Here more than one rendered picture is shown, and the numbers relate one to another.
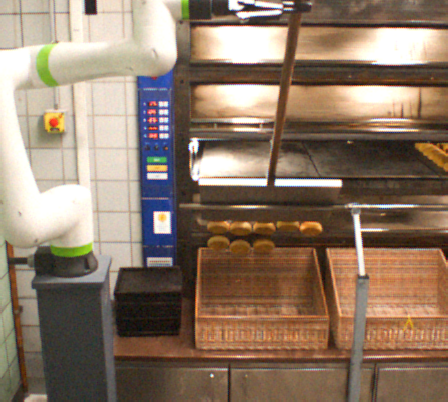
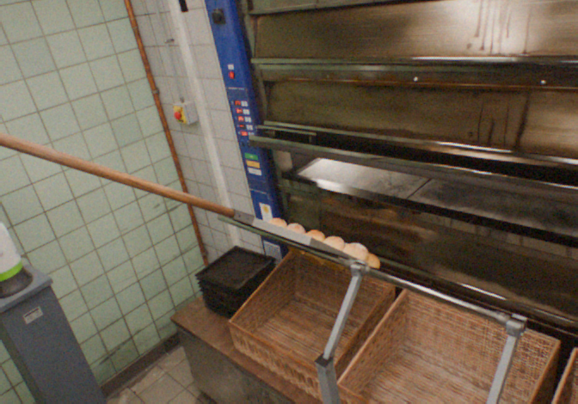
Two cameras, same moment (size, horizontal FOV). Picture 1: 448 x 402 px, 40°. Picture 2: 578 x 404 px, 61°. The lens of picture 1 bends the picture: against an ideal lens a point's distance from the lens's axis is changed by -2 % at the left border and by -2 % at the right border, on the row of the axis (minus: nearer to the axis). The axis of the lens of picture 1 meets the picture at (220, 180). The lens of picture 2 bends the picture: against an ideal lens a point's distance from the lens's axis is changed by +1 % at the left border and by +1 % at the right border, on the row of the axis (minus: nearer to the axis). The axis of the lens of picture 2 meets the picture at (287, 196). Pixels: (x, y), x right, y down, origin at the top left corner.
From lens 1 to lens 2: 2.01 m
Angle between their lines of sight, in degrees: 46
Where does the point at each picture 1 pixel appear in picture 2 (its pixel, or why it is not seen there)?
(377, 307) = (457, 376)
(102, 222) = (234, 201)
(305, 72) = (362, 71)
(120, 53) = not seen: outside the picture
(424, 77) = (529, 81)
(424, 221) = (536, 294)
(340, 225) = (421, 263)
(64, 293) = not seen: outside the picture
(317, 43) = (371, 32)
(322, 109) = (385, 121)
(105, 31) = (197, 28)
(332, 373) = not seen: outside the picture
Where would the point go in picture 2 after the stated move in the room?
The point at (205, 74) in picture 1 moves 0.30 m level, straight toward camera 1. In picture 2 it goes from (273, 73) to (218, 95)
